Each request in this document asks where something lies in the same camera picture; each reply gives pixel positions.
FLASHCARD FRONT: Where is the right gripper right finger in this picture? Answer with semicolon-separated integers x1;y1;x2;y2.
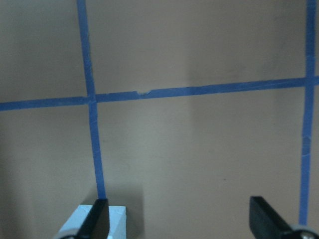
249;196;294;239

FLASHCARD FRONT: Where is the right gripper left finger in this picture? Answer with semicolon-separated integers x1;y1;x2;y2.
75;199;110;239

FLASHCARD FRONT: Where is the light blue block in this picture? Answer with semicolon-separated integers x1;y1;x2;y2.
52;205;127;239

